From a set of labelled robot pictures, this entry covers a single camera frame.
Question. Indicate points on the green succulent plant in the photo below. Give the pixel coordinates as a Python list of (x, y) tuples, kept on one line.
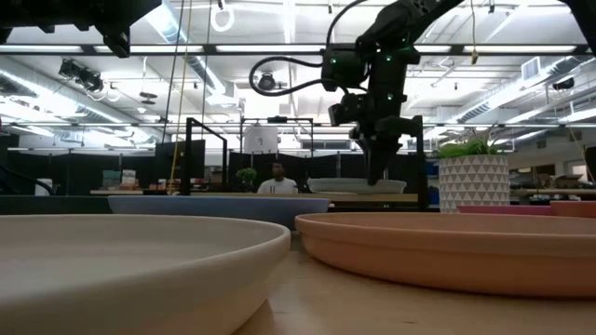
[(465, 148)]

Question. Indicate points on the black overhead rig bar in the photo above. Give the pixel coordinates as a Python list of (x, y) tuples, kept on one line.
[(209, 48)]

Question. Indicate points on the blue plate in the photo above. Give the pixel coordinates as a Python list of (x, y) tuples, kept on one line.
[(209, 209)]

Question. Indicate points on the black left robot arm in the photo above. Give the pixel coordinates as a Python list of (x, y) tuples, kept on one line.
[(70, 11)]

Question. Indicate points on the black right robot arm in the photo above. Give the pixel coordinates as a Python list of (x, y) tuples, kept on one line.
[(396, 28)]

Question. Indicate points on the white background bin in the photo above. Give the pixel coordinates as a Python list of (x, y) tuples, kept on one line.
[(44, 187)]

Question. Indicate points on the person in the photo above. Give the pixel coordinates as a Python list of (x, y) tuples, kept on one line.
[(278, 186)]

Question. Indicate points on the orange plate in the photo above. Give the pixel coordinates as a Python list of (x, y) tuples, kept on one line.
[(575, 209)]

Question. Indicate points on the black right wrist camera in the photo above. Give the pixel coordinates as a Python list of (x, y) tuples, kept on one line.
[(347, 109)]

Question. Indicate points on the round black ceiling camera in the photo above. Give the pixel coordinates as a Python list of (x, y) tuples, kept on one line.
[(266, 82)]

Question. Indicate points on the black ceiling-mounted device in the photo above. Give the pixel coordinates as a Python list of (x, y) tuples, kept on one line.
[(84, 76)]

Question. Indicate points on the cream plate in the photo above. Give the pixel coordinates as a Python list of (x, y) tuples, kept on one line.
[(116, 260)]

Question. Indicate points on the black aluminium table frame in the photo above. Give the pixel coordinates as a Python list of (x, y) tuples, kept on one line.
[(51, 205)]

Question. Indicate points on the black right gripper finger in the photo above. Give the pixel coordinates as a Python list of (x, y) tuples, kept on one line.
[(372, 158), (386, 151)]

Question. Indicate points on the white cylinder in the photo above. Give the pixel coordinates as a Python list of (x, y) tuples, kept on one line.
[(261, 139)]

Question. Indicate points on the pink plate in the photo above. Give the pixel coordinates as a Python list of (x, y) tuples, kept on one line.
[(503, 210)]

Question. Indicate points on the white triangle-patterned plant pot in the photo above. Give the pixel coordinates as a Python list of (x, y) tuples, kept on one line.
[(475, 183)]

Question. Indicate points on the small background potted plant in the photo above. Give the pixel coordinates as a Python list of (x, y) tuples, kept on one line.
[(247, 175)]

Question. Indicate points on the white plate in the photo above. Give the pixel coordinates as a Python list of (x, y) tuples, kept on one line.
[(335, 186)]

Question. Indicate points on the peach plate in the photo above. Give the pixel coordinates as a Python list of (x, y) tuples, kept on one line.
[(442, 251)]

